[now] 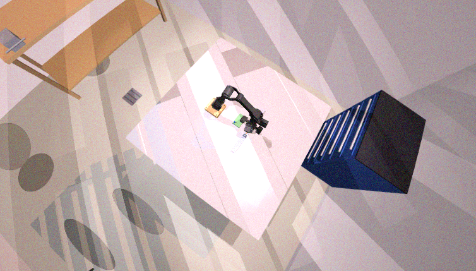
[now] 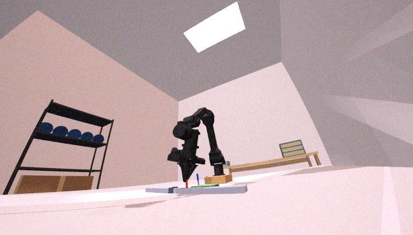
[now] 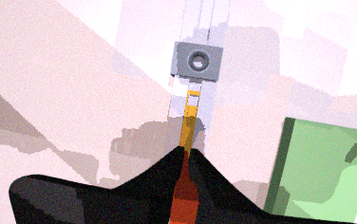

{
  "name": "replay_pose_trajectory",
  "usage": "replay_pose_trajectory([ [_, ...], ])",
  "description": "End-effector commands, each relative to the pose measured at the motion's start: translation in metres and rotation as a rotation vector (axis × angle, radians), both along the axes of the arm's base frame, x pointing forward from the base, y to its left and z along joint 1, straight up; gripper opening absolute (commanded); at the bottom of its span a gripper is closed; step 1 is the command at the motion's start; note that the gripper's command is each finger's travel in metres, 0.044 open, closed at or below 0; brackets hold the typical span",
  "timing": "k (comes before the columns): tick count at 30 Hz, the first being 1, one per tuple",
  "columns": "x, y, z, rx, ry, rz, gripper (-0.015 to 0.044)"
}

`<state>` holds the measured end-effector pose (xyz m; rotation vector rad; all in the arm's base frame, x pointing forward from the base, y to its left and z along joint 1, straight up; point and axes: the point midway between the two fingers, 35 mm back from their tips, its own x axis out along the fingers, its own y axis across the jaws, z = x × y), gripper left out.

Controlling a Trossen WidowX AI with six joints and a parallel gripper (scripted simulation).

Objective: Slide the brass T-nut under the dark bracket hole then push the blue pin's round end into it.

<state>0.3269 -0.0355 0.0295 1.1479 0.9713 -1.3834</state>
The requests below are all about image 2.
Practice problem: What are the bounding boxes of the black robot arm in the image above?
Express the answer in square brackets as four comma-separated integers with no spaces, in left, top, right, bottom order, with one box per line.
[173,107,226,176]

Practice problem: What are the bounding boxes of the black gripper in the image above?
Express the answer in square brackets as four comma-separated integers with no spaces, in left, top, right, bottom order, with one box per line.
[167,141,205,182]

